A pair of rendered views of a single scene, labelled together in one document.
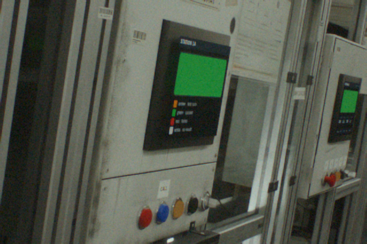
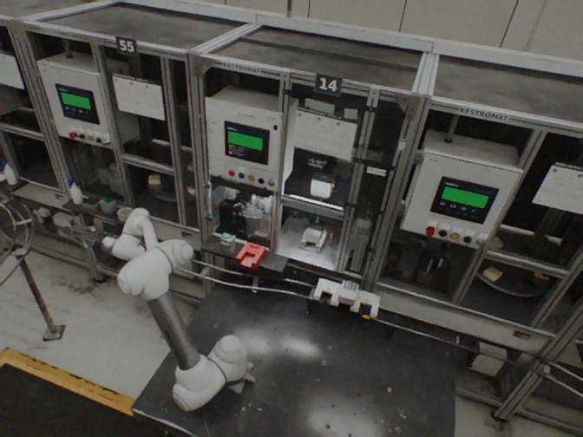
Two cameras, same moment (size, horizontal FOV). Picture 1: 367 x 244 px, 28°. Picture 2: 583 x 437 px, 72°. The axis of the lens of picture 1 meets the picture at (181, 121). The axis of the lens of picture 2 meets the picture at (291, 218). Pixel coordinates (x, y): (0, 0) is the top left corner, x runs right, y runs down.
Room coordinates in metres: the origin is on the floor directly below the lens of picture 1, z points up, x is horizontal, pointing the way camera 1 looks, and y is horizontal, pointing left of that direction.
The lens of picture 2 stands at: (1.20, -1.91, 2.61)
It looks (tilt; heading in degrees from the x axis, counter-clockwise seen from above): 37 degrees down; 81
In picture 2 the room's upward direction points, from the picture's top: 6 degrees clockwise
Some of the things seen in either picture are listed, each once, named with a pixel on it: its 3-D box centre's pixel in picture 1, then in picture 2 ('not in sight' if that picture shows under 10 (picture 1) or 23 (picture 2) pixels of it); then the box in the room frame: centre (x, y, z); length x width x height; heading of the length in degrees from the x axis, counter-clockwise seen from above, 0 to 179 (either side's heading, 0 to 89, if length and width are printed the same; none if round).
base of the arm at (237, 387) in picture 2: not in sight; (234, 372); (1.18, -0.76, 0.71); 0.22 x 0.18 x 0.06; 155
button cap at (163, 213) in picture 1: (160, 212); not in sight; (1.21, 0.01, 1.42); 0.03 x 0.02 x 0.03; 155
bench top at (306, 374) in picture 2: not in sight; (311, 369); (1.58, -0.73, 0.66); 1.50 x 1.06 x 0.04; 155
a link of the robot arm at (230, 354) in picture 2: not in sight; (229, 356); (1.15, -0.75, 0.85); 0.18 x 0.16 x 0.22; 45
